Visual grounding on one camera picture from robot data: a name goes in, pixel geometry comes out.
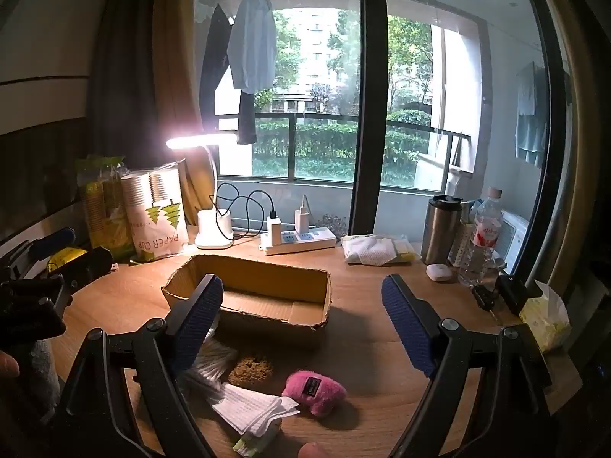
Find clear paper cup pack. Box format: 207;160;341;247
120;160;188;264

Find hanging light blue shirt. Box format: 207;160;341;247
226;0;278;95

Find white desk lamp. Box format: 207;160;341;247
165;132;237;250

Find white power strip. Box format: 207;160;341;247
259;228;337;255

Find pink plush toy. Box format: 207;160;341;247
281;371;348;417

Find white ribbed appliance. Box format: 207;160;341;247
501;211;530;273

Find black balcony railing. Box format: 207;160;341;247
215;112;473;184

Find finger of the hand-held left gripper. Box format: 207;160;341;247
29;227;77;261
50;247;114;292

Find grey dotted sock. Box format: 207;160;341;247
29;339;60;425

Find hanging black trousers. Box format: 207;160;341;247
236;90;259;145

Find brown curly plush toy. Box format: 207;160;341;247
228;355;275;389

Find black charging cable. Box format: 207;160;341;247
210;182;278;242

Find dark window frame post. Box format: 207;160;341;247
351;0;387;244

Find green cup pack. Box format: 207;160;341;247
76;155;134;261

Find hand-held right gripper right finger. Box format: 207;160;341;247
380;273;554;458

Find black key bunch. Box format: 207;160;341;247
472;284;497;313

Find yellow tissue pack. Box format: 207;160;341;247
519;280;572;353

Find hanging pale blue clothes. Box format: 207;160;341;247
514;62;550;169

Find white charger with black cable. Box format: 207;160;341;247
266;207;283;246

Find white cloth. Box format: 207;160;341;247
210;382;301;439

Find stainless steel tumbler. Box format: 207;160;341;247
421;195;463;266

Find hanging black jacket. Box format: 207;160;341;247
198;4;234;120

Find yellow packet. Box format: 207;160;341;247
48;247;89;273

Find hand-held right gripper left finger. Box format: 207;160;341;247
57;273;225;458

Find person's left hand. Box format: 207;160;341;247
0;350;21;379

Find cotton swab pack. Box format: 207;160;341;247
184;329;239;397

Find small black box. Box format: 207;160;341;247
495;274;529;316

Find clear water bottle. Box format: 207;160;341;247
457;187;503;288

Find brown curtain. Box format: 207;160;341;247
88;0;215;227

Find cardboard box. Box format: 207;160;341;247
161;254;332;350

